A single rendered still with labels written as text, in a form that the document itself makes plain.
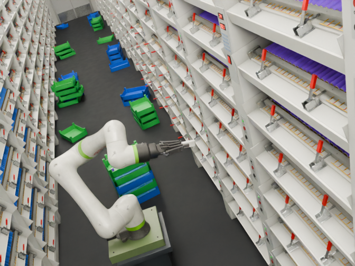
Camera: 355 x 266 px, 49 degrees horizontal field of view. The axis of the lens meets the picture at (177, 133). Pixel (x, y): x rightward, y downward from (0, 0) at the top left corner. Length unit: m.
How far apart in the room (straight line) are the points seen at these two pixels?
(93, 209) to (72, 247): 0.93
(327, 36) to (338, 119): 0.20
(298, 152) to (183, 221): 1.70
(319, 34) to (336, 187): 0.41
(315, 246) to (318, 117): 0.61
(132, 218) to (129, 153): 0.53
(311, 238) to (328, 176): 0.43
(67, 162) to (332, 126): 1.53
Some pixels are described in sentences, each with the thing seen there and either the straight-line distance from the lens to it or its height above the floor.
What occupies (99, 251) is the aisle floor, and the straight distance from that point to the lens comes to 2.90.
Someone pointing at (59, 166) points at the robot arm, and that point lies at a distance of 2.17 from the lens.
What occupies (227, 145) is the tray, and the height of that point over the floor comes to 0.76.
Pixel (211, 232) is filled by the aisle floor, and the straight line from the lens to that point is 2.69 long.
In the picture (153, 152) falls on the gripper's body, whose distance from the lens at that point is 1.86.
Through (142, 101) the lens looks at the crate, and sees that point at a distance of 4.30.
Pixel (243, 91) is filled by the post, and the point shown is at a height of 1.25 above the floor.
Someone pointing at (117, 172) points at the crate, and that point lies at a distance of 2.91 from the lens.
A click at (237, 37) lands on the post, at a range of 1.39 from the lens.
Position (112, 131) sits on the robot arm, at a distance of 1.85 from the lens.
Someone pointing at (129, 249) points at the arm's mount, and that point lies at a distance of 2.31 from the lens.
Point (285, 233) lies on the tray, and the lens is 1.82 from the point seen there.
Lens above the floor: 1.89
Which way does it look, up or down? 30 degrees down
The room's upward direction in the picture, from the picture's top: 17 degrees counter-clockwise
